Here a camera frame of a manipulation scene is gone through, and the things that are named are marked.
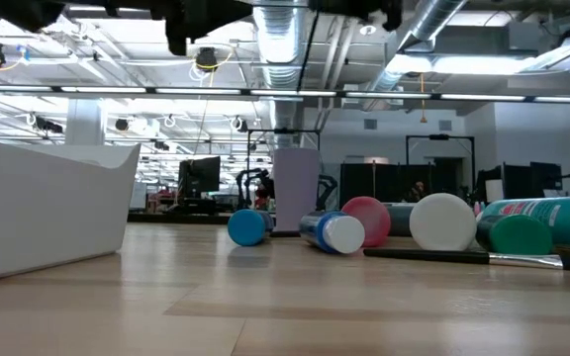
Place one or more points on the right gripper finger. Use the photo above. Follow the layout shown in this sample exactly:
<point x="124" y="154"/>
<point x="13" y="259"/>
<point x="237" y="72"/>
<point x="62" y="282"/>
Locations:
<point x="349" y="6"/>

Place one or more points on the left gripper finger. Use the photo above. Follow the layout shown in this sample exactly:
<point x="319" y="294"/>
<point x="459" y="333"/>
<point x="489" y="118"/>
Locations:
<point x="211" y="15"/>

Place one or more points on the lilac plastic cup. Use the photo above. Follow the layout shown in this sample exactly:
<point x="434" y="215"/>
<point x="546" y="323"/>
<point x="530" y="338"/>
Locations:
<point x="296" y="188"/>

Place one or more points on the red paint bottle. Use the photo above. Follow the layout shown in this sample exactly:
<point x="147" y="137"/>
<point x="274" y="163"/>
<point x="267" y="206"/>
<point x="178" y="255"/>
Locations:
<point x="366" y="217"/>

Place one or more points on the small light blue paint bottle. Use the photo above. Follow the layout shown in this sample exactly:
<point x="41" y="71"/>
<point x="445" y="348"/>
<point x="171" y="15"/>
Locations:
<point x="248" y="227"/>

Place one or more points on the dark grey paint bottle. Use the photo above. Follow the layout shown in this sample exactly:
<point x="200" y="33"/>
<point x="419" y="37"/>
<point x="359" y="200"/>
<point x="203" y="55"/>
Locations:
<point x="400" y="220"/>

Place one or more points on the small royal blue paint bottle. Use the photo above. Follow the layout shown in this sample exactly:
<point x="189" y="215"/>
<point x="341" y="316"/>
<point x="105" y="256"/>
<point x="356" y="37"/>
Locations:
<point x="337" y="235"/>

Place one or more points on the large white paint bottle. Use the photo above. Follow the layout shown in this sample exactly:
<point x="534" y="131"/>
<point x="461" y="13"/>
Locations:
<point x="442" y="222"/>

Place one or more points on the white plastic bin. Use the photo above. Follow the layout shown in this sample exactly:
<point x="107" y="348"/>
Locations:
<point x="42" y="212"/>

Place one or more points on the black flat-bristle paintbrush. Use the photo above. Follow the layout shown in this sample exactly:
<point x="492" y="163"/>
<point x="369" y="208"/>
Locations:
<point x="438" y="256"/>

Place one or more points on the small green paint bottle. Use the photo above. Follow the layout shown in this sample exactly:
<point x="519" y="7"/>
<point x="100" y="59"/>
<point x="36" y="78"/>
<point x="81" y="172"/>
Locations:
<point x="517" y="235"/>

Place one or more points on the large turquoise paint bottle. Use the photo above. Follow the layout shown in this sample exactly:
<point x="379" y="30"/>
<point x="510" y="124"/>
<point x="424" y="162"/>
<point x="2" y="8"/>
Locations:
<point x="562" y="217"/>

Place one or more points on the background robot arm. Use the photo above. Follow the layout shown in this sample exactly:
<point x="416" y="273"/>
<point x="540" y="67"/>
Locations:
<point x="327" y="185"/>
<point x="245" y="180"/>

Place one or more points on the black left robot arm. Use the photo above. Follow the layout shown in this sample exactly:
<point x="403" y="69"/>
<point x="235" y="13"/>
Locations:
<point x="18" y="12"/>

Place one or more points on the white room column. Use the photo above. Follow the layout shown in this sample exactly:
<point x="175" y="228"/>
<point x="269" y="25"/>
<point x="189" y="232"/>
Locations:
<point x="84" y="123"/>

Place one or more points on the black background monitor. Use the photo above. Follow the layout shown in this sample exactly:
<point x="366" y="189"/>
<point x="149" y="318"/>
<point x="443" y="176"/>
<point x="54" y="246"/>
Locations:
<point x="198" y="175"/>

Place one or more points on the long ceiling light strip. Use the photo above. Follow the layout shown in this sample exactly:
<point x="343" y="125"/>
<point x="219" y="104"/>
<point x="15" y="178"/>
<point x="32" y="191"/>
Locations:
<point x="483" y="97"/>

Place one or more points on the black room partition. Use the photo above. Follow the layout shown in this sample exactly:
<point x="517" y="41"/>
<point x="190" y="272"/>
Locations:
<point x="364" y="185"/>

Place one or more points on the person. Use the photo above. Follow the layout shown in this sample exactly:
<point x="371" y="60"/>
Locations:
<point x="418" y="190"/>

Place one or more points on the white lampshade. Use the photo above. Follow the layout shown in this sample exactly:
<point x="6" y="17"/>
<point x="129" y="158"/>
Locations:
<point x="494" y="190"/>

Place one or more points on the pink background bottle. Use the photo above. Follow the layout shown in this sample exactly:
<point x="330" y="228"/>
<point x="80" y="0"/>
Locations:
<point x="477" y="207"/>

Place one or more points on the black office monitor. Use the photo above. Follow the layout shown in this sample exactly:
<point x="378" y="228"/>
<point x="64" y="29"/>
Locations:
<point x="546" y="178"/>

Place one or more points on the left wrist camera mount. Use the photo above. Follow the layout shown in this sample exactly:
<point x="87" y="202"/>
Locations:
<point x="176" y="42"/>

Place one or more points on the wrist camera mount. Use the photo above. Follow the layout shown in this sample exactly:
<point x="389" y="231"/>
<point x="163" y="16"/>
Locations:
<point x="394" y="22"/>
<point x="176" y="42"/>

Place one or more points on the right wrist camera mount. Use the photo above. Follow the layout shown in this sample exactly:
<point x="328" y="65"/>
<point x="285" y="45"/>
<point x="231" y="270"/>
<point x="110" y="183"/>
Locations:
<point x="394" y="22"/>

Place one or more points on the ribbed silver ceiling duct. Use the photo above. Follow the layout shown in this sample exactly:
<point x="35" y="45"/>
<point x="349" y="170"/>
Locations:
<point x="280" y="39"/>

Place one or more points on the slanted silver ceiling duct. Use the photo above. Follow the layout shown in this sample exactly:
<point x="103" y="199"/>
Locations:
<point x="438" y="15"/>

